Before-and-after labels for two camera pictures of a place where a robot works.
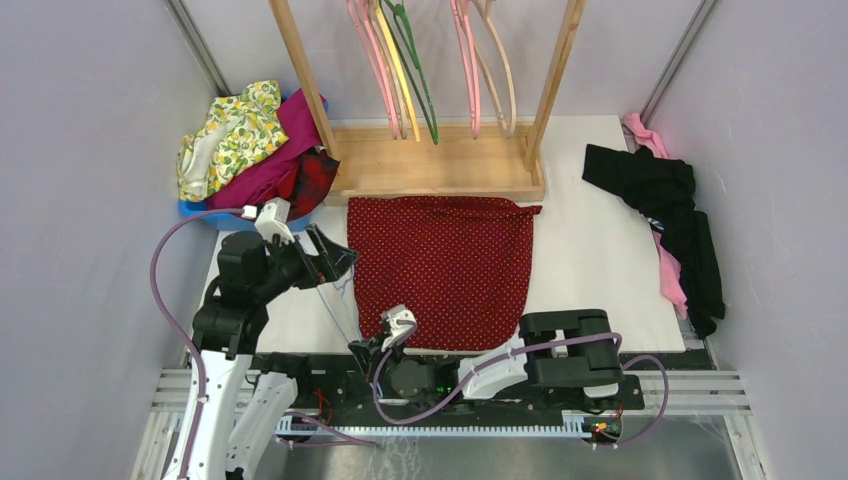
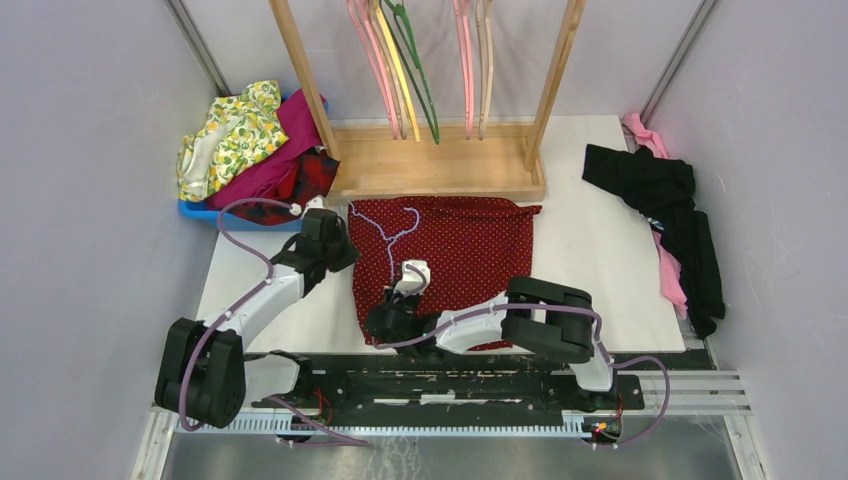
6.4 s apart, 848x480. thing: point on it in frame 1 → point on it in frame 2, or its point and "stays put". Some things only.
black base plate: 399,390 stays put
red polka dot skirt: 462,268 stays put
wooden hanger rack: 368,166 stays put
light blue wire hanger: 357,315 → 387,238
